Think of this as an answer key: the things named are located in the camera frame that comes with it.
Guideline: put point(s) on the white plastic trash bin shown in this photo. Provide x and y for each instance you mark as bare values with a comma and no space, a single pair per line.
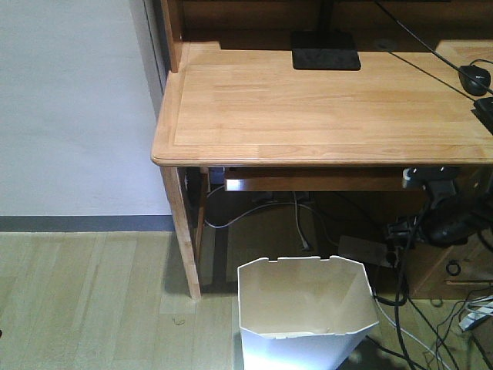
303,312

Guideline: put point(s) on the black keyboard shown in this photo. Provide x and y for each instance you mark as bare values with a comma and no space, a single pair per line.
484,112

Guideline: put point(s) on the black computer mouse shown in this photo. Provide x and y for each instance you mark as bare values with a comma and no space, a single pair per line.
474,79

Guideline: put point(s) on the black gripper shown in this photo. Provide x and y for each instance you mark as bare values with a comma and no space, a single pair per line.
442,228

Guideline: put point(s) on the wooden desk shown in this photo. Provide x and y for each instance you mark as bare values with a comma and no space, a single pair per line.
234,99

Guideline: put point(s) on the black monitor stand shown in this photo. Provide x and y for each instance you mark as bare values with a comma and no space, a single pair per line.
323,48

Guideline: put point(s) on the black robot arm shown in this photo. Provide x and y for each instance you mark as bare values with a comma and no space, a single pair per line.
481,206

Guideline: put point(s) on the white power strip right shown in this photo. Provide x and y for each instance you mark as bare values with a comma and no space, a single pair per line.
476,312

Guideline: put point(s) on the white power strip under desk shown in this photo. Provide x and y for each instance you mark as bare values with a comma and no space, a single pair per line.
370,252

